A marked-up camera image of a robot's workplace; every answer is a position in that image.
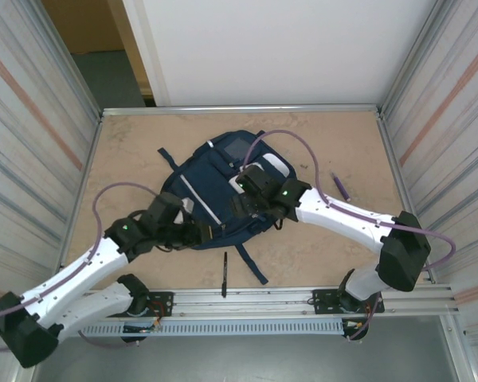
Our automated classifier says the navy blue backpack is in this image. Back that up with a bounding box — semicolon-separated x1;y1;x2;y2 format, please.
157;129;298;286

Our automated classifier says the black pen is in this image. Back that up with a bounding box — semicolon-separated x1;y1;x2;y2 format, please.
221;251;229;298

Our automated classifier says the purple pen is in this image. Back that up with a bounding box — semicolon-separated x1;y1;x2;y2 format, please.
331;171;352;201

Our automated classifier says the brown door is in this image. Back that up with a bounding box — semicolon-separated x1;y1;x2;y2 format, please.
41;0;155;97

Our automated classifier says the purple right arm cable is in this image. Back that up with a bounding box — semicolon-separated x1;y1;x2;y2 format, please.
242;129;458;341

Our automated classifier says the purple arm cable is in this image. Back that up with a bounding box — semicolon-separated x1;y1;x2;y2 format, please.
242;129;458;341
0;181;160;349

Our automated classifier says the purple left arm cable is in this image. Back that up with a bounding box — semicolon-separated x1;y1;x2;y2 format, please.
0;181;160;349

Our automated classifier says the wide aluminium mounting rail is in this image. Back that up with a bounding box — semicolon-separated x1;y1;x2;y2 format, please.
29;283;461;322

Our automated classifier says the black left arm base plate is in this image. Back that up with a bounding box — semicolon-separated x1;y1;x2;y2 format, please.
102;291;174;318

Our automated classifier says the long aluminium table edge rail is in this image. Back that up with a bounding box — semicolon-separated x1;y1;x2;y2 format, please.
101;103;383;117

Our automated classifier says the grey slotted cable duct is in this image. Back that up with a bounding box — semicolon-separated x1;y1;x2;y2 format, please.
42;320;346;338

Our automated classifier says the small circuit board with wires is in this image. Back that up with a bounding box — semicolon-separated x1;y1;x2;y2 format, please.
341;318;370;342
121;321;163;344

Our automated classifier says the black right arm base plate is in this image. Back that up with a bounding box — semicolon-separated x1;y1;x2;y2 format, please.
311;288;386;315

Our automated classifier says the white door frame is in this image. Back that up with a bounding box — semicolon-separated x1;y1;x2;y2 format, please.
121;0;171;107

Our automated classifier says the aluminium frame post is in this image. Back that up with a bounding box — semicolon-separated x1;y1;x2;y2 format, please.
33;0;104;120
380;0;453;116

